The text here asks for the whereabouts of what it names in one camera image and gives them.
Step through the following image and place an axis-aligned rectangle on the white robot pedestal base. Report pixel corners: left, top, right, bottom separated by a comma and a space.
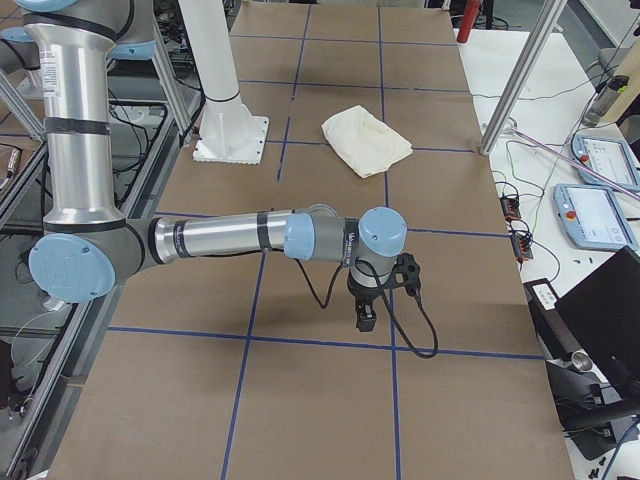
179, 0, 269, 165

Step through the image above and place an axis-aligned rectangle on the upper blue teach pendant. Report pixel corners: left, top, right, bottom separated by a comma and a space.
571, 134, 639, 192

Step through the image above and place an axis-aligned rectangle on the blue teach pendant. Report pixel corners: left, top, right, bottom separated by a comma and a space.
571, 134, 639, 192
553, 184, 639, 252

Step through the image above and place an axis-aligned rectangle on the black laptop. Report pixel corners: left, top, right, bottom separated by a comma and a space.
556, 246, 639, 397

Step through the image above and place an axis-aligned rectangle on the black box with label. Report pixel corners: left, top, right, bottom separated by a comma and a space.
523, 278, 581, 361

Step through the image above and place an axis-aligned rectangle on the aluminium frame post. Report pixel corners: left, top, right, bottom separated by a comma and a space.
479, 0, 567, 156

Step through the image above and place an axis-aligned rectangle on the red water bottle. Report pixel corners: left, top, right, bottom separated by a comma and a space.
456, 0, 482, 43

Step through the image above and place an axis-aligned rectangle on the cream long sleeve shirt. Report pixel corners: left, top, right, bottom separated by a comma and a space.
321, 105, 413, 178

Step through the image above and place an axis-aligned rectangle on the orange black circuit board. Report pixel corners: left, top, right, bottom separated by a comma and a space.
499, 195, 534, 265

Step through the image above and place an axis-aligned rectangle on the reacher stick with white hook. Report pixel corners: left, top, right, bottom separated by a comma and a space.
500, 124, 639, 201

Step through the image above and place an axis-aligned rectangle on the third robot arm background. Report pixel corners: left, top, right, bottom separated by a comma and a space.
1, 27, 43, 100

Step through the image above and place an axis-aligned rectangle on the lower blue teach pendant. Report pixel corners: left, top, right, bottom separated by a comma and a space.
553, 184, 639, 252

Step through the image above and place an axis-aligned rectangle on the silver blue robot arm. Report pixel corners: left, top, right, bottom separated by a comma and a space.
21, 1, 421, 332

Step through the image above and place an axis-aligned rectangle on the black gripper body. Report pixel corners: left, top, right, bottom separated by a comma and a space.
347, 253, 421, 315

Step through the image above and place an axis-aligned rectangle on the grey drink bottle green cap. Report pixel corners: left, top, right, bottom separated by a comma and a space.
582, 75, 629, 127

